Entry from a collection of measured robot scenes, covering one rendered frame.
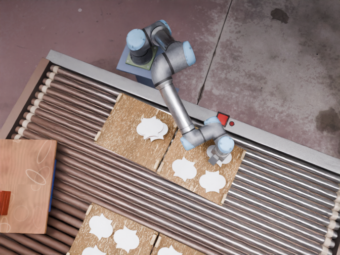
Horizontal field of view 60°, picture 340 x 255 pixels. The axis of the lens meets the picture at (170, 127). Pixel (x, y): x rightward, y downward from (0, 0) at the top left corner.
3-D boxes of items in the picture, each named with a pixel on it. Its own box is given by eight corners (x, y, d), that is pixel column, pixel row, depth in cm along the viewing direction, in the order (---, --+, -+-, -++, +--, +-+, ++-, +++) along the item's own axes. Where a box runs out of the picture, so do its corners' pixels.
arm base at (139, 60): (134, 41, 196) (131, 34, 187) (155, 47, 194) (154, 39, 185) (127, 62, 194) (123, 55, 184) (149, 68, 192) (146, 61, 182)
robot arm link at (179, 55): (139, 26, 179) (165, 58, 137) (161, 15, 180) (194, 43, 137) (147, 44, 187) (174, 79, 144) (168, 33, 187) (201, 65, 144)
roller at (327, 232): (33, 105, 190) (29, 103, 185) (334, 230, 163) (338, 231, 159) (29, 112, 189) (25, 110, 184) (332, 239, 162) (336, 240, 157)
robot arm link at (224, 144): (229, 131, 141) (238, 146, 139) (225, 136, 151) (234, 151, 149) (214, 138, 140) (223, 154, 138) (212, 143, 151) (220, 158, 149)
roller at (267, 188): (40, 92, 192) (37, 89, 187) (339, 213, 165) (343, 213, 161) (37, 98, 191) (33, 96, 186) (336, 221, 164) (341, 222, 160)
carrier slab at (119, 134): (122, 93, 185) (121, 92, 183) (181, 120, 179) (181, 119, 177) (94, 142, 177) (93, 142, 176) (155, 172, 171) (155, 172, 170)
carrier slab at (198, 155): (182, 121, 178) (182, 120, 177) (246, 151, 172) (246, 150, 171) (156, 173, 171) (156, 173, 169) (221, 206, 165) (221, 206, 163)
